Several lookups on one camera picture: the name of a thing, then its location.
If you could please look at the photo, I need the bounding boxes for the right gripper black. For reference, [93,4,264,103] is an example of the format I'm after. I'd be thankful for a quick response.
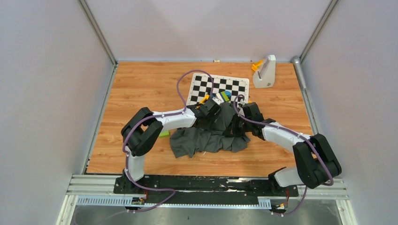
[223,114,252,138]

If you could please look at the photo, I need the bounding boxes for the grey t-shirt garment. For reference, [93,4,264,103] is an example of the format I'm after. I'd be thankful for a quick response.
[169,103,250,158]

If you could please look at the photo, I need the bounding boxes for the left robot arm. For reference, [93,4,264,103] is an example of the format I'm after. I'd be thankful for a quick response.
[121,98,222,194]

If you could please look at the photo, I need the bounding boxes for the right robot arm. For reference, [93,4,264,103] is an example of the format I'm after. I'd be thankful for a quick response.
[225,102,342,196]

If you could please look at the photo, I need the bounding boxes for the yellow triangle block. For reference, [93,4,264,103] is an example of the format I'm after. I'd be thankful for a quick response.
[200,95,210,105]

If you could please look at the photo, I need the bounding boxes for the colourful stacked block tower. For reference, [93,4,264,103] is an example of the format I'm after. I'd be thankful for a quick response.
[213,90,232,103]

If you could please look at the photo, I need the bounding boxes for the black white checkerboard mat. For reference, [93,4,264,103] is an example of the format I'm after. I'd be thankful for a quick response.
[186,73,250,105]

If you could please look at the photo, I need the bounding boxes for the green rectangular block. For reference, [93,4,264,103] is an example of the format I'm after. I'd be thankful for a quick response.
[159,131,170,137]

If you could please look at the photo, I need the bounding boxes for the white wedge stand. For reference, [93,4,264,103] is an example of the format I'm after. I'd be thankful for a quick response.
[253,55,276,89]

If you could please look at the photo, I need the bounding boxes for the orange clip behind stand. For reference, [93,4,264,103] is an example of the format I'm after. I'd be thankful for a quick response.
[251,59,265,72]

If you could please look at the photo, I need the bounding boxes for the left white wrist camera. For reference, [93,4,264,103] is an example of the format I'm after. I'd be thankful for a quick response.
[212,97,223,105]

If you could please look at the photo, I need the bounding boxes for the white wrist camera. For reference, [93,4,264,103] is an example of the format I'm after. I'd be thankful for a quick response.
[237,100,247,108]
[212,97,223,105]

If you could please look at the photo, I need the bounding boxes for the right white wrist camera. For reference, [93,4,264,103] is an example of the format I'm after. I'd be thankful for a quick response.
[237,100,247,108]

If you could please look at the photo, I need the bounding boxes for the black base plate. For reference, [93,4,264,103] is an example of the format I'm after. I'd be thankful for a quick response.
[113,175,299,205]

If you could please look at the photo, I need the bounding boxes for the aluminium frame rail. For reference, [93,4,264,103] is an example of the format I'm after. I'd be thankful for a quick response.
[57,174,357,225]

